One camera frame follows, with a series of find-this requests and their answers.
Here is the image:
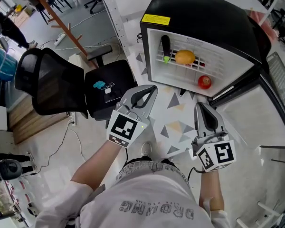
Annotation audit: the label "person's white printed shirt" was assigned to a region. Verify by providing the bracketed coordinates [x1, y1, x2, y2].
[35, 159, 233, 228]

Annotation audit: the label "black wicker chair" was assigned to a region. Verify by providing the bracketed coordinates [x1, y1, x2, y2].
[266, 51, 285, 109]

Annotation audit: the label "black mesh office chair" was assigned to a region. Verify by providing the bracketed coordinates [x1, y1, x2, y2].
[14, 45, 137, 122]

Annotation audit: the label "black metal frame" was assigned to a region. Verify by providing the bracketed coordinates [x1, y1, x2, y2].
[260, 143, 285, 163]

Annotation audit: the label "person's left shoe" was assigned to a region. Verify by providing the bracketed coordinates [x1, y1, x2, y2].
[141, 141, 153, 159]

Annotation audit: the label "person's right forearm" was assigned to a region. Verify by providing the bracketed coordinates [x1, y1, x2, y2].
[199, 170, 225, 211]

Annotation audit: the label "black white handheld device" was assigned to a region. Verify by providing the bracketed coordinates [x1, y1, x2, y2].
[0, 159, 23, 181]

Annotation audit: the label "person's left forearm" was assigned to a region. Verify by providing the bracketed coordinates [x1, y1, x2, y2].
[70, 139, 122, 190]

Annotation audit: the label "blue plastic bin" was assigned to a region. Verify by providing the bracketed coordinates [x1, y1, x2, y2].
[0, 45, 19, 80]

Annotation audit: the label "person's black shorts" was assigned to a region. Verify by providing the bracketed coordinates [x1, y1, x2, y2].
[127, 157, 174, 168]

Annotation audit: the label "dark purple eggplant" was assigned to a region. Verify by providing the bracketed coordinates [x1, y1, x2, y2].
[161, 34, 172, 64]

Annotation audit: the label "white chair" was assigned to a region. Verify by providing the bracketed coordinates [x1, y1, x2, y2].
[236, 200, 285, 228]

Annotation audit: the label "wooden step platform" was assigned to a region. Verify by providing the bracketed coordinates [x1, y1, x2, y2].
[8, 95, 72, 145]

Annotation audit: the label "white metal shelf rack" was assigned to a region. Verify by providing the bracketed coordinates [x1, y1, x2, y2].
[96, 0, 143, 57]

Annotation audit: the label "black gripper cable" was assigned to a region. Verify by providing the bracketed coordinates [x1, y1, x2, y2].
[187, 166, 205, 178]

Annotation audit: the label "white floor cable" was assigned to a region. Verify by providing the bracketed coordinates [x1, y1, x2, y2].
[68, 127, 87, 162]

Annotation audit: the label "yellow-brown oval fruit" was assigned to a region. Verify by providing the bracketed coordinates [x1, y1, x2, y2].
[174, 49, 196, 65]

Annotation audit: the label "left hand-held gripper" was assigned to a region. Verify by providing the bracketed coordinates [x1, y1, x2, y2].
[106, 85, 159, 149]

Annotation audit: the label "cardboard box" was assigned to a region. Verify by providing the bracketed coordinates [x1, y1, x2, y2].
[14, 8, 34, 28]

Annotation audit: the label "black floor cable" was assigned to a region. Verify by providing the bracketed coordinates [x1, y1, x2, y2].
[29, 124, 69, 175]

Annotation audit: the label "dark bottle with red label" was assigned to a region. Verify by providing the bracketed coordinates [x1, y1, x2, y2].
[171, 53, 206, 68]

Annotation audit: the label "red tomato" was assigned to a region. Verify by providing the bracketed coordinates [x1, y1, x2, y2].
[197, 75, 212, 90]

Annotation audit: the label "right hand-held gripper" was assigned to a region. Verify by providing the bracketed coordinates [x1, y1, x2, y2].
[191, 101, 237, 173]

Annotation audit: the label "orange wooden coat rack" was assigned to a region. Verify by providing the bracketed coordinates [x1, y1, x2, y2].
[23, 0, 88, 59]

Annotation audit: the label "pink cloth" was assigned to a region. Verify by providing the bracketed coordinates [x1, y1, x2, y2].
[248, 9, 278, 40]

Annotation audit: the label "black mini fridge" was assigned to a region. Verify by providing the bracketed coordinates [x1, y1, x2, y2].
[139, 0, 285, 149]

